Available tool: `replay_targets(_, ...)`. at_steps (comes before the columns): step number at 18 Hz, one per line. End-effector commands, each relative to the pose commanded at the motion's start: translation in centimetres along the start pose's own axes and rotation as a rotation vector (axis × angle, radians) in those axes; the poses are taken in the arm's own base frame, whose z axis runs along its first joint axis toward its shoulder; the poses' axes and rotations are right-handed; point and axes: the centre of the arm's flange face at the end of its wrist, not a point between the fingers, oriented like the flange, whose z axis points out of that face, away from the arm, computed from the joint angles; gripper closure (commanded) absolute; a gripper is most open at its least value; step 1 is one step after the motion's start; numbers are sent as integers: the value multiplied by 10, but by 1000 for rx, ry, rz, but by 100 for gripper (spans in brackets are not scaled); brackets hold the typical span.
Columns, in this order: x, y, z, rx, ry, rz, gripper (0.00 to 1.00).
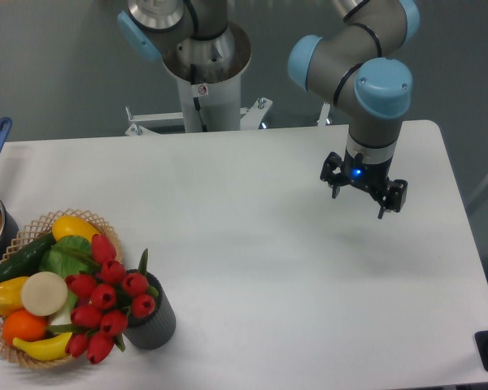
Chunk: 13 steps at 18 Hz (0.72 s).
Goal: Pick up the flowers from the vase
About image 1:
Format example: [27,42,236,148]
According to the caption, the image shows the green bok choy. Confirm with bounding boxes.
[38,236,94,325]

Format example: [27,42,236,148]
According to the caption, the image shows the beige round disc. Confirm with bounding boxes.
[20,271,68,317]

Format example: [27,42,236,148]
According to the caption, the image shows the yellow banana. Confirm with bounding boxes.
[13,332,72,362]

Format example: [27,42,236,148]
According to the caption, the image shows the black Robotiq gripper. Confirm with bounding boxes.
[320,152,408,219]

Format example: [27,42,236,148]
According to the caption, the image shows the dark grey ribbed vase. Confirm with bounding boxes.
[123,272,176,349]

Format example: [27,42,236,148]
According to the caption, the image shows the yellow bell pepper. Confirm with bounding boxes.
[0,276,29,317]

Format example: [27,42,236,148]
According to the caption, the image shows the woven wicker basket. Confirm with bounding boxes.
[0,209,124,370]

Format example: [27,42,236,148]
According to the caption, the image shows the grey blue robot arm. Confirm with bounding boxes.
[117,1,420,213]

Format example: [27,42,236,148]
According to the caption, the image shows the red tulip bouquet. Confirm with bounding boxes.
[65,234,159,364]

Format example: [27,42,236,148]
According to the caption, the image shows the yellow squash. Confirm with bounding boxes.
[51,215,99,242]

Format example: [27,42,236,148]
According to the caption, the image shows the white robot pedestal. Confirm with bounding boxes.
[118,12,273,132]

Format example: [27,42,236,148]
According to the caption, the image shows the green cucumber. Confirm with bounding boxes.
[0,233,56,283]

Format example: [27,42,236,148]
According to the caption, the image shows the orange fruit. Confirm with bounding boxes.
[2,309,47,346]

